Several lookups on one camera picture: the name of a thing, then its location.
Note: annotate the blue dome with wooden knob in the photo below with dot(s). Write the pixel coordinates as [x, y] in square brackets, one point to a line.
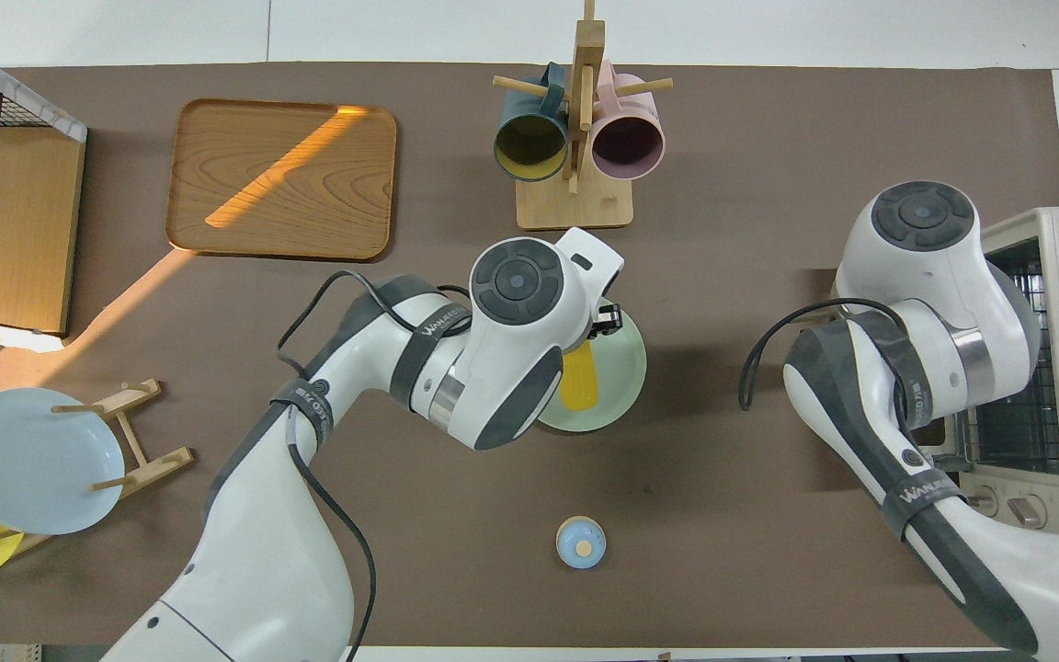
[580, 542]

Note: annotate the brown table mat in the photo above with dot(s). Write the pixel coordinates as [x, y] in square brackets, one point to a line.
[723, 138]

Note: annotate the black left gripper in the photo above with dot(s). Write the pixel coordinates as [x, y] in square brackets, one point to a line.
[608, 320]

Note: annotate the pink mug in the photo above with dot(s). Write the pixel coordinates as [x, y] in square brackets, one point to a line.
[629, 145]

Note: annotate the dark teal mug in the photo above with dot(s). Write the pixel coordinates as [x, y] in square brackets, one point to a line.
[529, 147]

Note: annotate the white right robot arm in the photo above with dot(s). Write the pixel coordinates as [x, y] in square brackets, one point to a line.
[925, 248]

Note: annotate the light blue plate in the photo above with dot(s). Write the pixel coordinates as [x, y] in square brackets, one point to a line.
[33, 460]

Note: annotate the yellow corn cob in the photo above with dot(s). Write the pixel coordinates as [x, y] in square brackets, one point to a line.
[580, 382]

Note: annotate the pale green plate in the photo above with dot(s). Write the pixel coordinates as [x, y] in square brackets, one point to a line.
[621, 377]

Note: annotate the wooden serving tray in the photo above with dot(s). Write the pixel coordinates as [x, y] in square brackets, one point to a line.
[281, 179]

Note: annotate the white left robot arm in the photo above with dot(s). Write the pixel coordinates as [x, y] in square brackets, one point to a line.
[511, 303]

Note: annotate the wooden plate rack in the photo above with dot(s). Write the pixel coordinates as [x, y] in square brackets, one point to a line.
[139, 455]

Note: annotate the wooden mug tree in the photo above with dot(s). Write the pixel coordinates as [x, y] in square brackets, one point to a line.
[575, 207]

